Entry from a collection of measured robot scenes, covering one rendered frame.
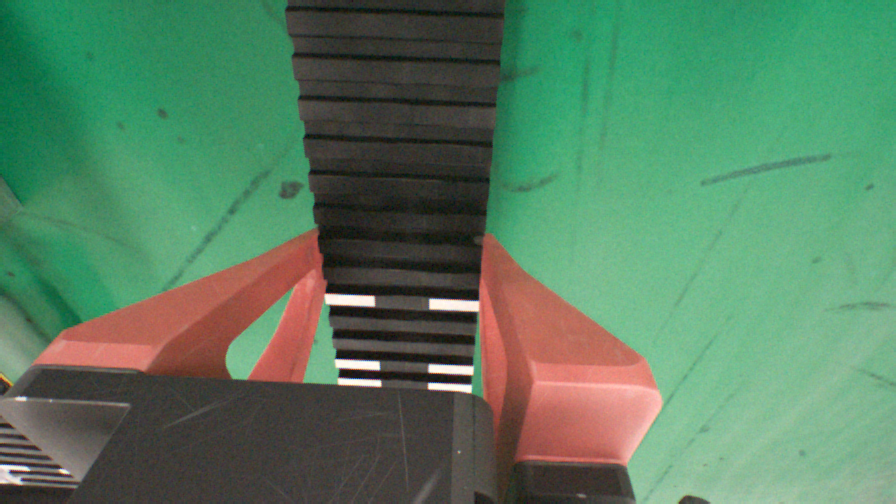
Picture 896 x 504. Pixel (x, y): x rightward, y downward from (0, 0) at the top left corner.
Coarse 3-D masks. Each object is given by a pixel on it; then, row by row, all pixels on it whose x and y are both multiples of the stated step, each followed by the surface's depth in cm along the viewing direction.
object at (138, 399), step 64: (320, 256) 13; (128, 320) 7; (192, 320) 7; (64, 384) 6; (128, 384) 6; (192, 384) 6; (256, 384) 6; (320, 384) 6; (64, 448) 7; (128, 448) 5; (192, 448) 5; (256, 448) 5; (320, 448) 5; (384, 448) 5; (448, 448) 5
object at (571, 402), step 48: (480, 288) 13; (528, 288) 9; (480, 336) 13; (528, 336) 7; (576, 336) 7; (528, 384) 6; (576, 384) 6; (624, 384) 6; (528, 432) 7; (576, 432) 7; (624, 432) 7; (528, 480) 7; (576, 480) 7; (624, 480) 7
